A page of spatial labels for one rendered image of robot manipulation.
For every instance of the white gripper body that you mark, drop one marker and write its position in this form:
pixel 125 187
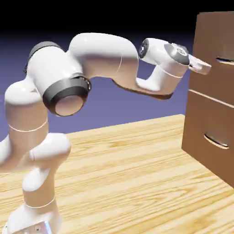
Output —
pixel 200 66

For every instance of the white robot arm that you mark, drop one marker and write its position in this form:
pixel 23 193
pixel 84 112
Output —
pixel 54 69

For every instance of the brown wooden cabinet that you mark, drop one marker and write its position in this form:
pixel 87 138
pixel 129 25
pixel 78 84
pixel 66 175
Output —
pixel 210 102

